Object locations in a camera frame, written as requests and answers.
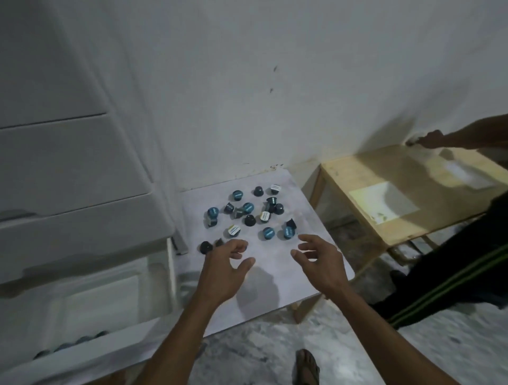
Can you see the white plastic drawer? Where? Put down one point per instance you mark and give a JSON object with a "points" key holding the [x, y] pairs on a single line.
{"points": [[99, 301]]}

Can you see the person's left forearm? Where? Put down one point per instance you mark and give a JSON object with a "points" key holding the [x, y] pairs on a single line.
{"points": [[178, 341]]}

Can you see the person's left thumb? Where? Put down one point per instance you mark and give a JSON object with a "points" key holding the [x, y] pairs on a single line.
{"points": [[245, 266]]}

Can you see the small white table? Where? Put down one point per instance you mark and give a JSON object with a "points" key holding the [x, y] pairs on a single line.
{"points": [[277, 277]]}

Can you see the another person's forearm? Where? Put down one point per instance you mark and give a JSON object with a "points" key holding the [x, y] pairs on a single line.
{"points": [[476, 133]]}

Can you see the light wooden table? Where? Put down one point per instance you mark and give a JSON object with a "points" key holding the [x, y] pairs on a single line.
{"points": [[397, 170]]}

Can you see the white plastic drawer cabinet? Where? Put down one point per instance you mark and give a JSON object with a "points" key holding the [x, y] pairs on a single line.
{"points": [[59, 158]]}

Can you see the row of dark capsules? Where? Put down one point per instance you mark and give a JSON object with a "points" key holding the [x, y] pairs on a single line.
{"points": [[71, 346]]}

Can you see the person's left hand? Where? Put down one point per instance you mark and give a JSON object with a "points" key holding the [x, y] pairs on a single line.
{"points": [[220, 277]]}

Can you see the scatter of coffee capsules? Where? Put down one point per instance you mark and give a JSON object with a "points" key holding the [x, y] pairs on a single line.
{"points": [[248, 219]]}

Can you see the white paper sheet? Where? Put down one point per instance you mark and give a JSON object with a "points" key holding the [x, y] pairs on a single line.
{"points": [[470, 174], [384, 202]]}

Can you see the person's right hand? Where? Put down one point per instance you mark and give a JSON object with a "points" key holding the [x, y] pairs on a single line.
{"points": [[327, 269]]}

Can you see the person's right forearm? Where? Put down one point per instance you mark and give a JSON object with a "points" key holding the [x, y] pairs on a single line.
{"points": [[381, 337]]}

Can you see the person's right thumb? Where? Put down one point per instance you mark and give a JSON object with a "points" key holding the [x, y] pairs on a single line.
{"points": [[301, 260]]}

